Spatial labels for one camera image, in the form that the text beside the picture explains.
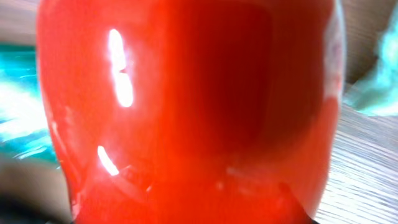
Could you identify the green 3M gloves package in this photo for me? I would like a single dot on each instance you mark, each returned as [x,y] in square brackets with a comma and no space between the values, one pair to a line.
[24,131]

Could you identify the red sriracha sauce bottle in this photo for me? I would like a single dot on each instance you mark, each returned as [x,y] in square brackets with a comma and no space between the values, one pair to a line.
[192,111]

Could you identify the light blue tissue pack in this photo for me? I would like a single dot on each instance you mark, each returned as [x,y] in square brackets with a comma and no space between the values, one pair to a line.
[376,93]

